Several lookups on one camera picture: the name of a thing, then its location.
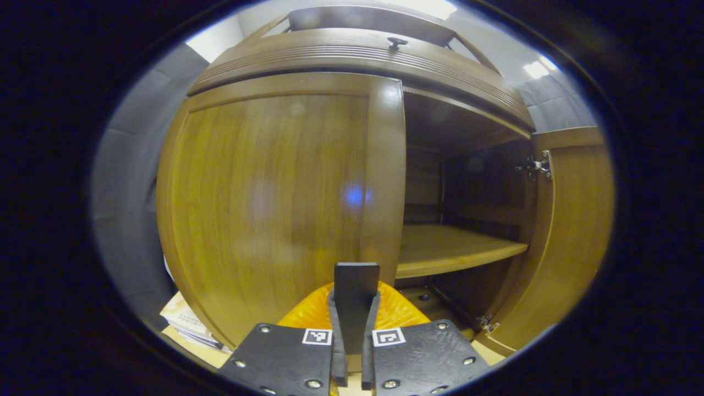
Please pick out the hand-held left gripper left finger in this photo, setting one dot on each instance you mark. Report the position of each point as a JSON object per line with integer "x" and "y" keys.
{"x": 338, "y": 352}

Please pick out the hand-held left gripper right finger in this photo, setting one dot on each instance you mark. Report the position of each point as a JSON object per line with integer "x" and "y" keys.
{"x": 369, "y": 357}

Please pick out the wooden cabinet door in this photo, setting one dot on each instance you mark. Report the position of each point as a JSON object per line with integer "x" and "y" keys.
{"x": 264, "y": 209}
{"x": 572, "y": 236}

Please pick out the wooden double-door shoe cabinet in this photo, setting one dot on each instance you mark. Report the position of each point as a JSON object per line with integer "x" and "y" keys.
{"x": 467, "y": 181}

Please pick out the metal door hinge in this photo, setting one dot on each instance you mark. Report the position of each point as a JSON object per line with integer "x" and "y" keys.
{"x": 538, "y": 166}
{"x": 487, "y": 323}

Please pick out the wooden cabinet drawer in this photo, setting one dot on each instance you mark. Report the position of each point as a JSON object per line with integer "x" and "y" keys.
{"x": 330, "y": 52}

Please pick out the wooden inner shelf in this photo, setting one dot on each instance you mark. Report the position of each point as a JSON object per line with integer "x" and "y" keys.
{"x": 445, "y": 247}

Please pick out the stack of white books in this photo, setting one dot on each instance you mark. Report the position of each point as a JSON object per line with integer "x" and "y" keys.
{"x": 187, "y": 322}

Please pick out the black drawer knob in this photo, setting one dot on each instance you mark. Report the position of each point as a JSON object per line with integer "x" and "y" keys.
{"x": 397, "y": 43}

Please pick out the small ceiling light panel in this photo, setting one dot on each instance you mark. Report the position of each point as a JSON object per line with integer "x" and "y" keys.
{"x": 539, "y": 67}

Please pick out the long ceiling light panel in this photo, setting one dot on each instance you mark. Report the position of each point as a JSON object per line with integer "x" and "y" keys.
{"x": 429, "y": 6}

